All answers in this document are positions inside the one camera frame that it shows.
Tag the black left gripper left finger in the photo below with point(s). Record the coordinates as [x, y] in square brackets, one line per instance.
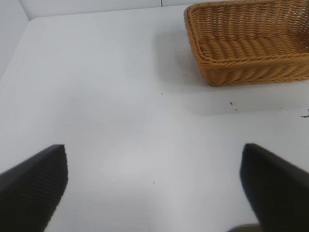
[31, 188]

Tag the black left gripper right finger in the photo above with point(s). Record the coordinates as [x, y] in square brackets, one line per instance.
[277, 191]

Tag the brown woven wicker basket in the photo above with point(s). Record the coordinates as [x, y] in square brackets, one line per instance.
[241, 48]

